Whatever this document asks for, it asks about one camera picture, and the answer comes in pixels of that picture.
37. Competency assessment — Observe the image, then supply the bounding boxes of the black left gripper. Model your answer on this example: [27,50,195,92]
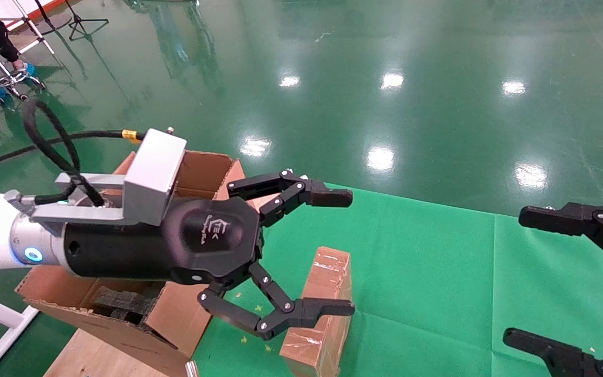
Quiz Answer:
[63,169,355,340]

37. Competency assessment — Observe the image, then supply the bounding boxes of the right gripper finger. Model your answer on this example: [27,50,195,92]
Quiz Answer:
[519,200,603,276]
[504,328,603,377]

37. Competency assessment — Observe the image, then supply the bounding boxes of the small taped cardboard box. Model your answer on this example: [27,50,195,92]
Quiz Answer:
[280,246,354,377]

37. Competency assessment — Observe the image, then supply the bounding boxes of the large open cardboard carton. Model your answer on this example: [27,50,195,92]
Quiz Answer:
[15,150,247,377]

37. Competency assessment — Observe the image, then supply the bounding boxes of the green table cloth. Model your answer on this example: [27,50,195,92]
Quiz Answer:
[192,183,603,377]

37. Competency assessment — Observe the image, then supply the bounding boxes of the black foam insert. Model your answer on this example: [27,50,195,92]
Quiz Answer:
[92,285,166,325]

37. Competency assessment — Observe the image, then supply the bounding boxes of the black tripod stand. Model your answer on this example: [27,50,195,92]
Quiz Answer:
[65,0,109,41]

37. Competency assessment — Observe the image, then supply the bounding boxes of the black round base stand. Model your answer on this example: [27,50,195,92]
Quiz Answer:
[33,0,73,33]

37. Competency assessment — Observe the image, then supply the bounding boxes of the chrome stool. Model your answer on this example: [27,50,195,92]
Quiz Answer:
[0,55,47,101]

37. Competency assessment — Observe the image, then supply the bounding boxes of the white metal furniture legs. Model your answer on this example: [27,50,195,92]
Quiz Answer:
[0,0,56,56]

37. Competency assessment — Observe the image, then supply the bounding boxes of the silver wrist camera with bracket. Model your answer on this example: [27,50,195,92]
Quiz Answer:
[32,127,187,226]

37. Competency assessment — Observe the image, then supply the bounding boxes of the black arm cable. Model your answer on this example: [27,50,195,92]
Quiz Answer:
[0,99,148,207]

